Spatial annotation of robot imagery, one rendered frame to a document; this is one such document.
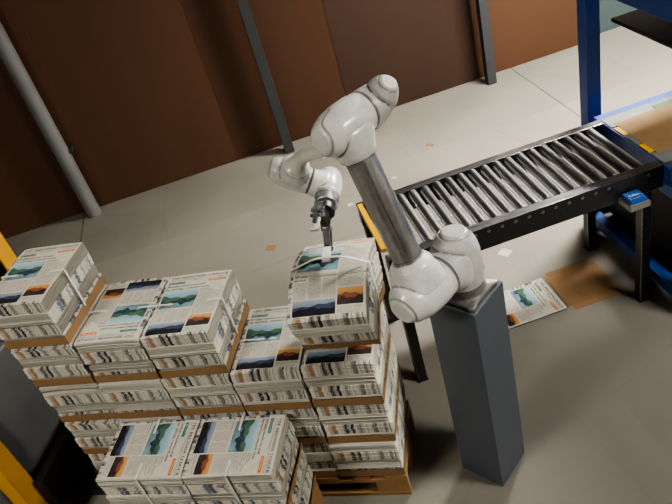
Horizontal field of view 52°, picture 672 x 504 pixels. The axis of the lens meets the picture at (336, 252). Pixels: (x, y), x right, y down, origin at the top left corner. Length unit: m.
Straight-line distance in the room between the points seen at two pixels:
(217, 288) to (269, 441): 0.63
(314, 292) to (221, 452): 0.79
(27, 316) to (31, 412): 1.01
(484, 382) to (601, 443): 0.81
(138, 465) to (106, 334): 0.54
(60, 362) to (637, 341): 2.66
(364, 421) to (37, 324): 1.32
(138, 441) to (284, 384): 0.69
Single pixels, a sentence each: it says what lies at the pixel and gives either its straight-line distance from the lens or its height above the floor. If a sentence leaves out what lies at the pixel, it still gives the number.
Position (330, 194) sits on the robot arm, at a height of 1.36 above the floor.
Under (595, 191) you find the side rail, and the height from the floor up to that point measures 0.78.
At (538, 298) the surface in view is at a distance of 3.91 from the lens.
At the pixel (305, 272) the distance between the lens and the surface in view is 2.45.
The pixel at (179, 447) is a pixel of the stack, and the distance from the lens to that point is 2.90.
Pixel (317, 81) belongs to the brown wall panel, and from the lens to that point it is 5.99.
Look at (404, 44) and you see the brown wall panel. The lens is 6.10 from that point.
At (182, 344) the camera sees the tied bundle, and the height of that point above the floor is 1.01.
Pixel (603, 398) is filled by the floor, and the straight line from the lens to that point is 3.44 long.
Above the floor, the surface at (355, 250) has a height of 1.18.
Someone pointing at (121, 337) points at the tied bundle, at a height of 1.06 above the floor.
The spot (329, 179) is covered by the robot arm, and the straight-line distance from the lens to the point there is 2.57.
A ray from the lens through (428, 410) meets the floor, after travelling 3.45.
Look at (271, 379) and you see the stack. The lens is 2.70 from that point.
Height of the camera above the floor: 2.63
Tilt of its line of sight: 35 degrees down
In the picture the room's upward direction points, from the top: 17 degrees counter-clockwise
